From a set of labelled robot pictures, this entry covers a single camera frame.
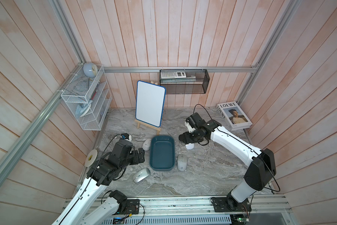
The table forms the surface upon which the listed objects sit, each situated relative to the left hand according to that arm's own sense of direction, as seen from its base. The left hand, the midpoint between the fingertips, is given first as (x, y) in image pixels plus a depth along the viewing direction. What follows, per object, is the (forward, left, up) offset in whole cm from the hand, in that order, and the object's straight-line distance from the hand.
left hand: (136, 154), depth 72 cm
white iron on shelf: (+24, +33, +9) cm, 42 cm away
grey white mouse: (+3, -26, -17) cm, 31 cm away
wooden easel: (+26, -10, -12) cm, 30 cm away
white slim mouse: (+8, -30, -4) cm, 31 cm away
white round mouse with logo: (+16, -2, -17) cm, 23 cm away
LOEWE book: (+39, -70, -15) cm, 82 cm away
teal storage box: (+8, -13, -18) cm, 24 cm away
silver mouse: (-5, -1, -19) cm, 19 cm away
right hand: (+13, -28, -6) cm, 32 cm away
